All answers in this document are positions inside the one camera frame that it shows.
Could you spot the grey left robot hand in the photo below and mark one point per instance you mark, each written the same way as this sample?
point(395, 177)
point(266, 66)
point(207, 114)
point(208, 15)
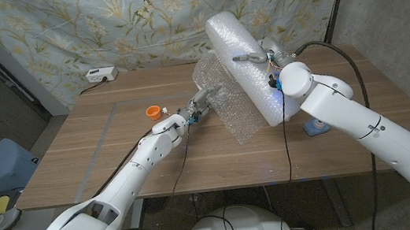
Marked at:
point(198, 106)

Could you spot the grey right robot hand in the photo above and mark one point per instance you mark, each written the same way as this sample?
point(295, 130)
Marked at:
point(273, 48)

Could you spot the clear bubble wrap roll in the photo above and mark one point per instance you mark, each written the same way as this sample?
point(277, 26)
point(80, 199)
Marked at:
point(235, 43)

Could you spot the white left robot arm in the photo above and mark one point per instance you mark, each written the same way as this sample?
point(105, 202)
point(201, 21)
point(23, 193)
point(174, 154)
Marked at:
point(127, 185)

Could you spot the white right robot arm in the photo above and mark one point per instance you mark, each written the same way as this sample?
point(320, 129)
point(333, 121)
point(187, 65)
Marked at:
point(382, 135)

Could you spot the small orange cup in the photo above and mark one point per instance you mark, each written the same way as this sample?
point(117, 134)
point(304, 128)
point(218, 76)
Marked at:
point(153, 112)

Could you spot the white power strip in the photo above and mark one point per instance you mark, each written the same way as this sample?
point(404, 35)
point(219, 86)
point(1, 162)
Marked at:
point(101, 74)

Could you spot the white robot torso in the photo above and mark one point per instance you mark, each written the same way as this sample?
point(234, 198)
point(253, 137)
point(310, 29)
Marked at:
point(239, 225)

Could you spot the floral printed backdrop cloth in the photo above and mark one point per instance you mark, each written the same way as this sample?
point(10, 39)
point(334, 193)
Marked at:
point(98, 26)

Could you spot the white table leg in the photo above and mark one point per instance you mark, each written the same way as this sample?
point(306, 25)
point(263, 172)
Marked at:
point(136, 223)
point(337, 202)

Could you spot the blue toy camera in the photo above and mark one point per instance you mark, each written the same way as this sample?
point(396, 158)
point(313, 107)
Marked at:
point(312, 129)

